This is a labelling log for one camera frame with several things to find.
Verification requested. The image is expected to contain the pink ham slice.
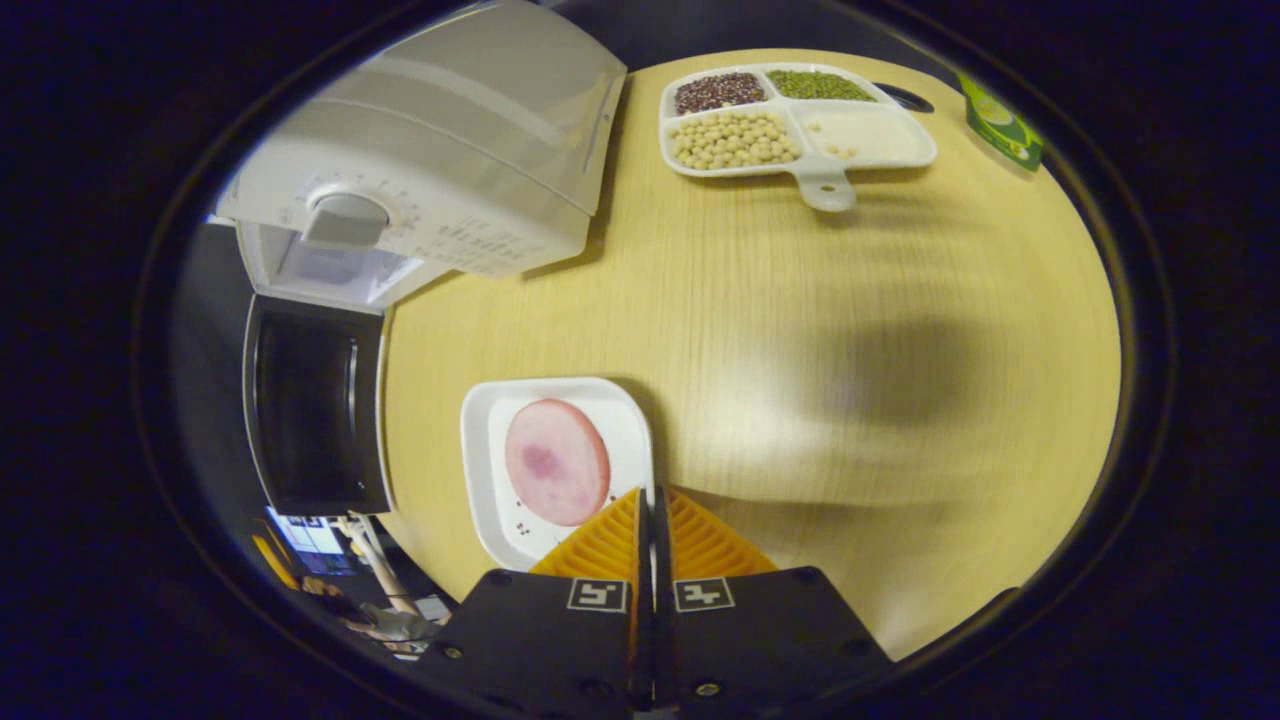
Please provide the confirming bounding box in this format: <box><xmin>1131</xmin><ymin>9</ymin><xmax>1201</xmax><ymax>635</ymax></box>
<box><xmin>504</xmin><ymin>399</ymin><xmax>612</xmax><ymax>528</ymax></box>

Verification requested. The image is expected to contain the heap of red beans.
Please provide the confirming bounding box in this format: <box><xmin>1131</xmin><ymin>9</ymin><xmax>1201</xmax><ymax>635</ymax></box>
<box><xmin>674</xmin><ymin>72</ymin><xmax>767</xmax><ymax>116</ymax></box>

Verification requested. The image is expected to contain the heap of green beans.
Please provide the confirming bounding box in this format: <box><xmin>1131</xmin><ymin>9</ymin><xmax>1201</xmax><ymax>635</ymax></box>
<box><xmin>767</xmin><ymin>69</ymin><xmax>876</xmax><ymax>103</ymax></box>

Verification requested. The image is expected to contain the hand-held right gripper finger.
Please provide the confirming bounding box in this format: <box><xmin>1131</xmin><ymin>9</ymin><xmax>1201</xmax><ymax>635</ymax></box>
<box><xmin>415</xmin><ymin>487</ymin><xmax>653</xmax><ymax>720</ymax></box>
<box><xmin>655</xmin><ymin>487</ymin><xmax>893</xmax><ymax>720</ymax></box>

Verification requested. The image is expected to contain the green label drink bottle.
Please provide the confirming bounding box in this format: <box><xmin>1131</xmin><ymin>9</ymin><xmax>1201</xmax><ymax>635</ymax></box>
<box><xmin>957</xmin><ymin>72</ymin><xmax>1045</xmax><ymax>172</ymax></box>

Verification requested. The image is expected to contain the white divided tray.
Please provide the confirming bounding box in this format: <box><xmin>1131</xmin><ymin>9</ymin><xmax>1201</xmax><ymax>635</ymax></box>
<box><xmin>659</xmin><ymin>63</ymin><xmax>939</xmax><ymax>213</ymax></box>

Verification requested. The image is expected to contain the white square plate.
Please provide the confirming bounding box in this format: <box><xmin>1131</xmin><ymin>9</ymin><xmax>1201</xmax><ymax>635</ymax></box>
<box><xmin>460</xmin><ymin>377</ymin><xmax>656</xmax><ymax>573</ymax></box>

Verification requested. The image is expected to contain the black table grommet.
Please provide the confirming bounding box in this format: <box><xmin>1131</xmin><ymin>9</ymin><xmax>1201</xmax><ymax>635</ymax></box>
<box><xmin>873</xmin><ymin>83</ymin><xmax>935</xmax><ymax>114</ymax></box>

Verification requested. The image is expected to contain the white microwave oven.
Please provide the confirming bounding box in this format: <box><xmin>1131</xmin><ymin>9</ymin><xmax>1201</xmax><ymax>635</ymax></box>
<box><xmin>215</xmin><ymin>0</ymin><xmax>629</xmax><ymax>519</ymax></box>

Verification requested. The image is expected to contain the heap of soybeans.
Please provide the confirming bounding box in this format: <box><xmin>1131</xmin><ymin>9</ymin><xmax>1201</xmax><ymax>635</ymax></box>
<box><xmin>668</xmin><ymin>110</ymin><xmax>801</xmax><ymax>169</ymax></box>

